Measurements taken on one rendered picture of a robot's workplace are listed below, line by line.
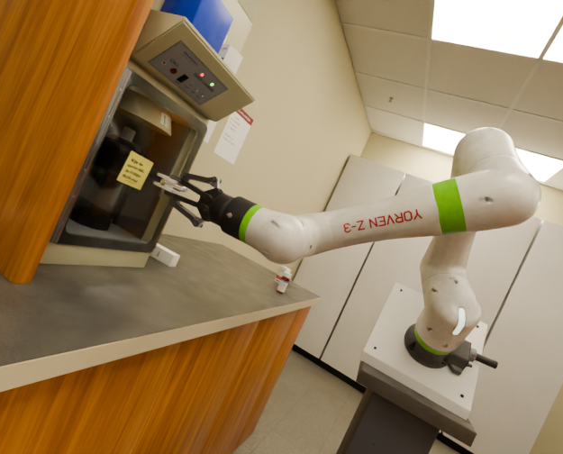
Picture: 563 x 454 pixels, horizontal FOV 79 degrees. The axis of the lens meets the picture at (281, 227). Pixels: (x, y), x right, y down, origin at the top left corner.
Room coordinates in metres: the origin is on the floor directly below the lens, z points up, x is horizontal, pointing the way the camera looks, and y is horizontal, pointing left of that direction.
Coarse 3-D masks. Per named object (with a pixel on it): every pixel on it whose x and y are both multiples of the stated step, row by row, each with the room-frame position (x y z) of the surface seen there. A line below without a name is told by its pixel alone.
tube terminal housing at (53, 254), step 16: (160, 0) 0.72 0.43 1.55; (224, 0) 0.87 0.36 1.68; (240, 16) 0.93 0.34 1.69; (240, 32) 0.96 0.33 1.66; (240, 48) 0.98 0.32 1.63; (128, 64) 0.71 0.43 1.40; (176, 96) 0.85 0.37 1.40; (192, 112) 0.92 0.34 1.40; (48, 256) 0.72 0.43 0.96; (64, 256) 0.75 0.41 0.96; (80, 256) 0.79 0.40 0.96; (96, 256) 0.83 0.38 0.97; (112, 256) 0.87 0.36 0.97; (128, 256) 0.92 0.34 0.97; (144, 256) 0.97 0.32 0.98
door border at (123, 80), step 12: (120, 84) 0.70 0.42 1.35; (120, 96) 0.71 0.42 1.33; (108, 108) 0.70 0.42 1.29; (108, 120) 0.71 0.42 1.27; (96, 132) 0.69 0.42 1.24; (96, 144) 0.71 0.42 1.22; (84, 168) 0.70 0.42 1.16; (84, 180) 0.71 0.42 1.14; (72, 192) 0.70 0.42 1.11; (72, 204) 0.71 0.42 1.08; (60, 216) 0.70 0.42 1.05; (60, 228) 0.71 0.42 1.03
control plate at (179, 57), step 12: (168, 48) 0.70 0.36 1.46; (180, 48) 0.70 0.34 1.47; (156, 60) 0.71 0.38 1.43; (168, 60) 0.72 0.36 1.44; (180, 60) 0.73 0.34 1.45; (192, 60) 0.74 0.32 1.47; (168, 72) 0.75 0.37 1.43; (180, 72) 0.76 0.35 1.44; (192, 72) 0.77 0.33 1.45; (204, 72) 0.79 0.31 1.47; (180, 84) 0.80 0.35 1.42; (204, 84) 0.82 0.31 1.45; (216, 84) 0.83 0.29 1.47; (192, 96) 0.85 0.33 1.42; (204, 96) 0.86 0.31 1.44
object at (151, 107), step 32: (128, 96) 0.73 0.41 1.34; (160, 96) 0.80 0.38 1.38; (128, 128) 0.76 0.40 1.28; (160, 128) 0.83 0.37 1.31; (192, 128) 0.92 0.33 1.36; (96, 160) 0.72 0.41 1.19; (160, 160) 0.87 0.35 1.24; (192, 160) 0.97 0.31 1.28; (96, 192) 0.75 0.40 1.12; (128, 192) 0.82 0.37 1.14; (160, 192) 0.91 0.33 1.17; (96, 224) 0.78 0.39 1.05; (128, 224) 0.86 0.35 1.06; (160, 224) 0.96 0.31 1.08
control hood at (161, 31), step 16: (160, 16) 0.67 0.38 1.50; (176, 16) 0.66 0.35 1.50; (144, 32) 0.68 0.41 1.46; (160, 32) 0.67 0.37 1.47; (176, 32) 0.67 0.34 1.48; (192, 32) 0.68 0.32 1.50; (144, 48) 0.68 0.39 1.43; (160, 48) 0.69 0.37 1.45; (192, 48) 0.71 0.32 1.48; (208, 48) 0.73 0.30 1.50; (144, 64) 0.72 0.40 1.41; (208, 64) 0.77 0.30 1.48; (224, 64) 0.79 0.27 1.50; (160, 80) 0.79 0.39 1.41; (224, 80) 0.83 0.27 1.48; (240, 80) 0.86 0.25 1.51; (224, 96) 0.89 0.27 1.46; (240, 96) 0.91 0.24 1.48; (208, 112) 0.92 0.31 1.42; (224, 112) 0.95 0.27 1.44
